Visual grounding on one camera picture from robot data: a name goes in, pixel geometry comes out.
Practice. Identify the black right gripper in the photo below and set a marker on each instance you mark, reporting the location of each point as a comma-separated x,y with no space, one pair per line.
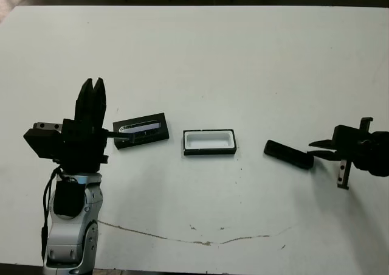
373,153

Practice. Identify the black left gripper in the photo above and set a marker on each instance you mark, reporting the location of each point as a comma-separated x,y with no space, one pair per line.
82,150

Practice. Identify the black slim camera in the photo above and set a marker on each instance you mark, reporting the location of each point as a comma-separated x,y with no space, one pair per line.
285,154

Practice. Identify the black glossy box lid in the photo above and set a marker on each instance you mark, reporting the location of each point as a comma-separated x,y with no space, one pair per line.
143,135

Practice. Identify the black box with white insert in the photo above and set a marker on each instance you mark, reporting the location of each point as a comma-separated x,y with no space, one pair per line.
209,141

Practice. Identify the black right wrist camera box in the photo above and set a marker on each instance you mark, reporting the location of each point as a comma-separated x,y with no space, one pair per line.
346,135

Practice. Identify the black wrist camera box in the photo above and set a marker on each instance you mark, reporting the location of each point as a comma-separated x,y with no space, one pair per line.
346,135
42,142

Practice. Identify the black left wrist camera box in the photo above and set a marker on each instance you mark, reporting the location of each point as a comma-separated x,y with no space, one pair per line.
42,142

